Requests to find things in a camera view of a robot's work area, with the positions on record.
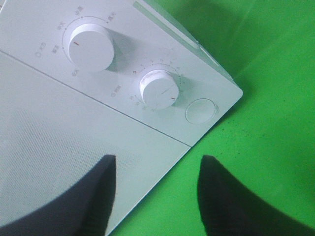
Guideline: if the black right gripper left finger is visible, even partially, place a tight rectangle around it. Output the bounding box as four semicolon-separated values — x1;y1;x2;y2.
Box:
0;155;116;236

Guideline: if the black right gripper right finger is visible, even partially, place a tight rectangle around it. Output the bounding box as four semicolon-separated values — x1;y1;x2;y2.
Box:
198;155;315;236

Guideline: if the round white door-release button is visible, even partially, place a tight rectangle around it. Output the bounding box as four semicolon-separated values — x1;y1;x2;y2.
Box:
185;98;216;124

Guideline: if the white microwave door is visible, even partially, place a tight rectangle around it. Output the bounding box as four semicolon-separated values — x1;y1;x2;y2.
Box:
0;53;189;236

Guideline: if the lower white timer knob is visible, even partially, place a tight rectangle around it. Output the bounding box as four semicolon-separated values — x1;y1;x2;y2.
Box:
139;69;179;110

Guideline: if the white microwave oven body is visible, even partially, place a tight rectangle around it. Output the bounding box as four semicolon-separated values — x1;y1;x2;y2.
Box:
0;0;243;146

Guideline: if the upper white power knob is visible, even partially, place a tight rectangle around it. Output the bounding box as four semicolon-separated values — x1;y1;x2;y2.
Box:
67;23;115;72

